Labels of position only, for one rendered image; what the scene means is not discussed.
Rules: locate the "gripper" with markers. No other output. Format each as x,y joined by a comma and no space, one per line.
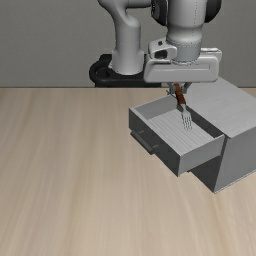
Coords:
180,70

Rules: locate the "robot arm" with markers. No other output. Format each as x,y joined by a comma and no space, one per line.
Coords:
126,40

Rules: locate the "grey cabinet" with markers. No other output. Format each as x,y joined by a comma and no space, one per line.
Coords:
230,133

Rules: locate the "grey open drawer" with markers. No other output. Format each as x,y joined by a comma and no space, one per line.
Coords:
176,136

